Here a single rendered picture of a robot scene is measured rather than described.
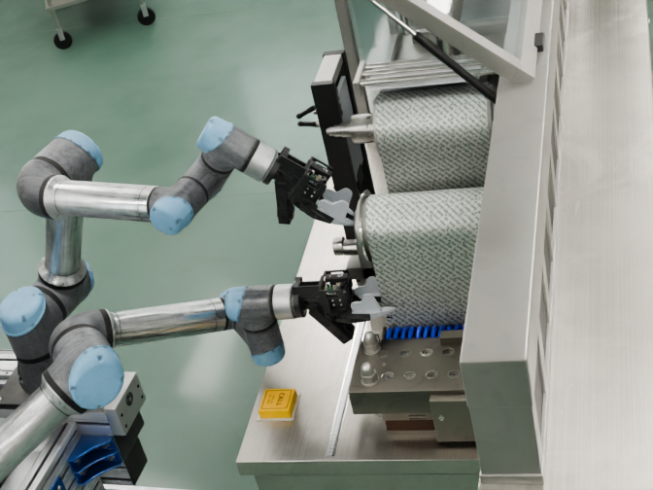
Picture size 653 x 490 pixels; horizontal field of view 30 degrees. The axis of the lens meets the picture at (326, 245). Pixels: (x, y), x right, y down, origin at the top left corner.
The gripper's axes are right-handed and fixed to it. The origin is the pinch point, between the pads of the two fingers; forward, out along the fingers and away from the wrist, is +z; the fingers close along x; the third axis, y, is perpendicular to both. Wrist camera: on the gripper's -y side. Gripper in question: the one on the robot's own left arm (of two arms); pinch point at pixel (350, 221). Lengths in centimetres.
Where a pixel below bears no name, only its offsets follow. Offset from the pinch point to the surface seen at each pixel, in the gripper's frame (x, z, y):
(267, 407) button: -20.7, 5.2, -38.3
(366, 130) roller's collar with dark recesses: 19.9, -4.5, 8.8
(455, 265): -8.4, 21.0, 9.1
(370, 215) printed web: -5.8, 1.5, 8.0
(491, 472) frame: -91, 16, 41
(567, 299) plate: -53, 24, 45
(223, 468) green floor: 51, 25, -143
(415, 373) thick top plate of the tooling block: -23.0, 24.3, -8.2
